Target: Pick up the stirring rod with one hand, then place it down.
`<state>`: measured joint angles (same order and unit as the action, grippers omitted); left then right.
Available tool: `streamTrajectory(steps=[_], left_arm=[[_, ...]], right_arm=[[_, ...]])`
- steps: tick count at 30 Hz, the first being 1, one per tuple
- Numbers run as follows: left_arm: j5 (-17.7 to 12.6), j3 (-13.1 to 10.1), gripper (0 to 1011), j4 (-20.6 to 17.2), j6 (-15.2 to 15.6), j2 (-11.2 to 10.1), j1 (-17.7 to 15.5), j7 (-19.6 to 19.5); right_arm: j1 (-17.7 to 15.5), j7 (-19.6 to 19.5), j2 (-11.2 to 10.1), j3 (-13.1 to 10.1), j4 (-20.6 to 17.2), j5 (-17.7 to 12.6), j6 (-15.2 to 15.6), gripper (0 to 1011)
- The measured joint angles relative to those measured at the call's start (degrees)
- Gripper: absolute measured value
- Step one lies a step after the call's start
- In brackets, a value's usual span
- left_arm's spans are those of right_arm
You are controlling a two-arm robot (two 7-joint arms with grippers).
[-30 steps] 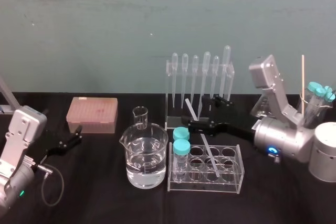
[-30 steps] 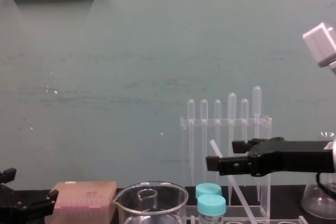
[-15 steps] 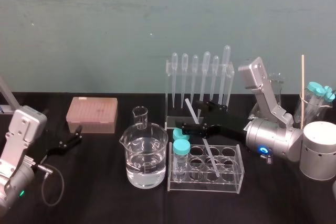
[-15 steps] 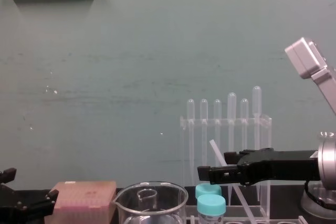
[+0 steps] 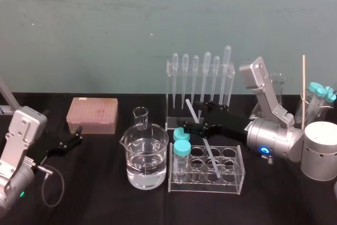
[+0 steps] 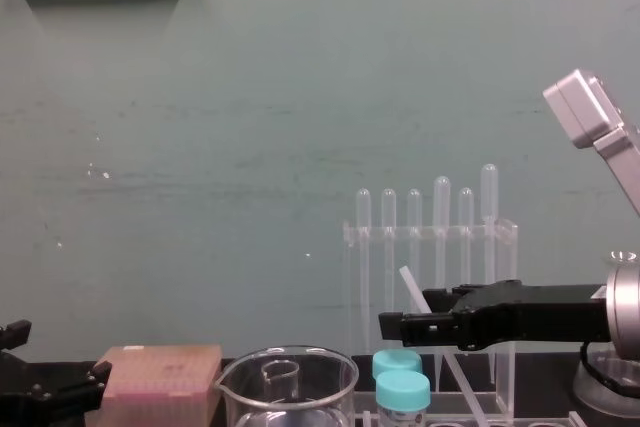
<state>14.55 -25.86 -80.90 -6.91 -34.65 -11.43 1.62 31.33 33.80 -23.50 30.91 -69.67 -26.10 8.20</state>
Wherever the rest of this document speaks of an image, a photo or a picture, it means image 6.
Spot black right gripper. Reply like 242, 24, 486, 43
378, 279, 610, 351

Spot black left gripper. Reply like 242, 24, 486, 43
0, 319, 114, 427

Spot clear glass stirring rod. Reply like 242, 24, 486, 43
398, 266, 490, 427

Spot vial with teal cap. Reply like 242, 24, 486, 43
371, 349, 423, 384
375, 370, 432, 427

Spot clear acrylic pipette rack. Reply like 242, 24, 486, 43
342, 218, 520, 419

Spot short clear plastic pipette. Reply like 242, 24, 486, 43
381, 187, 398, 351
406, 187, 423, 316
458, 187, 475, 287
355, 187, 372, 354

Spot pink pipette tip box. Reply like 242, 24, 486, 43
93, 343, 224, 427

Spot tall clear plastic pipette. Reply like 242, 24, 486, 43
433, 175, 452, 392

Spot large glass beaker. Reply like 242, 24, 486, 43
214, 344, 361, 427

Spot tallest clear plastic pipette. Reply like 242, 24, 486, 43
480, 163, 499, 389

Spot clear acrylic vial holder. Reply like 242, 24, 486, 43
353, 409, 586, 427

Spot small glass beaker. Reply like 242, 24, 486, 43
260, 360, 302, 402

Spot glass conical flask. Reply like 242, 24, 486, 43
571, 249, 640, 409

